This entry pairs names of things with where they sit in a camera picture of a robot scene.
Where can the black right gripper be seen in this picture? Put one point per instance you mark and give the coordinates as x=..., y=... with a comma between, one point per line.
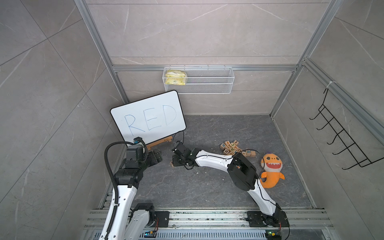
x=175, y=161

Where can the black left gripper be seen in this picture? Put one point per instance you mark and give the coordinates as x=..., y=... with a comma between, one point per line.
x=154, y=157

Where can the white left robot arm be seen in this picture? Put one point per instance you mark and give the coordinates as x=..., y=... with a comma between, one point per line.
x=126, y=186

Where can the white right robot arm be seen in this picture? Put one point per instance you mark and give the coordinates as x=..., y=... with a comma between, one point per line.
x=243, y=174

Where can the pile of wooden letter blocks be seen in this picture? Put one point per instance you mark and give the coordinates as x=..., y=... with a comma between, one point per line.
x=231, y=148

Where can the wooden whiteboard stand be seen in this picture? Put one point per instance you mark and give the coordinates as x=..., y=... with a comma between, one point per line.
x=152, y=145

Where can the whiteboard with RED written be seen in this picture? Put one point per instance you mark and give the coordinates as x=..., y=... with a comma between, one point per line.
x=151, y=119

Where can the yellow packet in basket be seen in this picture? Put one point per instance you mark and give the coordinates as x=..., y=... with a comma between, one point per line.
x=175, y=77

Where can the orange shark plush toy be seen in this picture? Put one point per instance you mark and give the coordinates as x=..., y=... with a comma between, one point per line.
x=272, y=166

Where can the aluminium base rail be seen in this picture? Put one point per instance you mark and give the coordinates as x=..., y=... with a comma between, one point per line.
x=211, y=224

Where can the white wire mesh basket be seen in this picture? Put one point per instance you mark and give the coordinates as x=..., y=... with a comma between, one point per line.
x=203, y=80

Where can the black wall hook rack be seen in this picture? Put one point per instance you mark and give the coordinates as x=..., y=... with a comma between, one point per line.
x=359, y=157

